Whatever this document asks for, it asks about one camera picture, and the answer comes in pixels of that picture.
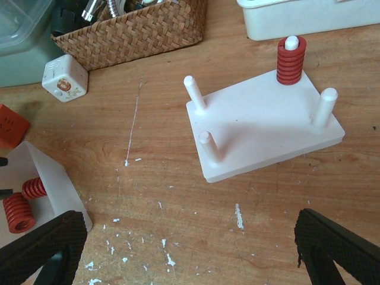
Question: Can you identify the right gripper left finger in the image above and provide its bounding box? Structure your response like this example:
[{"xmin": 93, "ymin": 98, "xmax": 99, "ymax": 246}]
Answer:
[{"xmin": 1, "ymin": 210, "xmax": 87, "ymax": 284}]

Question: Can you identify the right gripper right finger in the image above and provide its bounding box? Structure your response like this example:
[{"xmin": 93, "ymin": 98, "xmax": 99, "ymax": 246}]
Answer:
[{"xmin": 294, "ymin": 208, "xmax": 379, "ymax": 284}]

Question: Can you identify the red large spring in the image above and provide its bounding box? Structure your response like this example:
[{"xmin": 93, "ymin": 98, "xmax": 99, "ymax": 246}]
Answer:
[
  {"xmin": 2, "ymin": 192, "xmax": 36, "ymax": 234},
  {"xmin": 276, "ymin": 36, "xmax": 307, "ymax": 86}
]

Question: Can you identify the white peg board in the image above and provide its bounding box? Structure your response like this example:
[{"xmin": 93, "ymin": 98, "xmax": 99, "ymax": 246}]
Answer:
[{"xmin": 183, "ymin": 36, "xmax": 345, "ymax": 183}]

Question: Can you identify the red spring in bin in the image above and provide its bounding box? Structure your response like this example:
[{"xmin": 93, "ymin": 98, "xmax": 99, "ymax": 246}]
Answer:
[{"xmin": 21, "ymin": 177, "xmax": 47, "ymax": 200}]

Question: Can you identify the translucent spring bin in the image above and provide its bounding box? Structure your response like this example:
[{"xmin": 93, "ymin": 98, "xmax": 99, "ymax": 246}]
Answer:
[{"xmin": 1, "ymin": 141, "xmax": 93, "ymax": 232}]

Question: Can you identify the red cube block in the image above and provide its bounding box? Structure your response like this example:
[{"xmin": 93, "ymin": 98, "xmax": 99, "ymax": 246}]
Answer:
[{"xmin": 0, "ymin": 104, "xmax": 30, "ymax": 149}]

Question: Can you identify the white cube adapter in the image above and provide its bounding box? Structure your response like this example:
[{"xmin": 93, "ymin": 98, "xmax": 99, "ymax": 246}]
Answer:
[{"xmin": 42, "ymin": 54, "xmax": 88, "ymax": 103}]

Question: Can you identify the grey storage box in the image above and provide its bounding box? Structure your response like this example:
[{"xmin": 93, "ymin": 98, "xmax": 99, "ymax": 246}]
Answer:
[{"xmin": 1, "ymin": 0, "xmax": 64, "ymax": 87}]

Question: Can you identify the white plastic toolbox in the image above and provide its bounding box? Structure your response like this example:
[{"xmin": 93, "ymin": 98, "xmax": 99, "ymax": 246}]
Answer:
[{"xmin": 237, "ymin": 0, "xmax": 379, "ymax": 41}]

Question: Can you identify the woven wicker basket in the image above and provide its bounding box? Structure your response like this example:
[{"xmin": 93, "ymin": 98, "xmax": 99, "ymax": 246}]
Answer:
[{"xmin": 52, "ymin": 1, "xmax": 208, "ymax": 71}]

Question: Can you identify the flexible metal hose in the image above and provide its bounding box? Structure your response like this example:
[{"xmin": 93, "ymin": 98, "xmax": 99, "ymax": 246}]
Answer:
[{"xmin": 81, "ymin": 0, "xmax": 125, "ymax": 21}]

